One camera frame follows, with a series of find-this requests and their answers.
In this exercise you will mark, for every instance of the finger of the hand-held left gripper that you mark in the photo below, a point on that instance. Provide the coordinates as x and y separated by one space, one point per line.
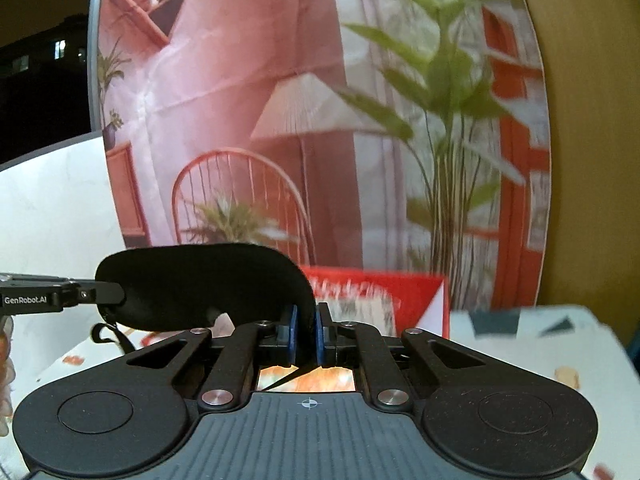
100 294

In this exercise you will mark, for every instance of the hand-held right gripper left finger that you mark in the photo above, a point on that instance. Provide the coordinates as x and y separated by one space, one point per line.
293 335

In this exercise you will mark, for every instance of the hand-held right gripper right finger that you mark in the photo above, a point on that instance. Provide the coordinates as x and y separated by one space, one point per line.
321 335

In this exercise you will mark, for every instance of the red strawberry print cardboard box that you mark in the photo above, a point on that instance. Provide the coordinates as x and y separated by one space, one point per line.
400 305

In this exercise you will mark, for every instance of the person's left hand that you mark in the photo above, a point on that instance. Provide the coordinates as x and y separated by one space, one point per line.
5 375

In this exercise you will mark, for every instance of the white marble pattern board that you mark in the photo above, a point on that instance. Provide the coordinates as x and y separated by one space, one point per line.
50 210

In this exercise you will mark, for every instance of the white printed tablecloth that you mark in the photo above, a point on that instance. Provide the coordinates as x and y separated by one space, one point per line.
525 355

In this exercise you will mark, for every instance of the light wooden panel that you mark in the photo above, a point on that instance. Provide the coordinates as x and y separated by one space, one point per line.
590 135

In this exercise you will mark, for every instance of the printed room scene wall tapestry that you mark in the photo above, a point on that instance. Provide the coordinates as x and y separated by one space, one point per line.
250 110

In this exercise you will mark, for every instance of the window with grey frame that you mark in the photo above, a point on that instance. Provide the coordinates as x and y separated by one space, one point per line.
40 60

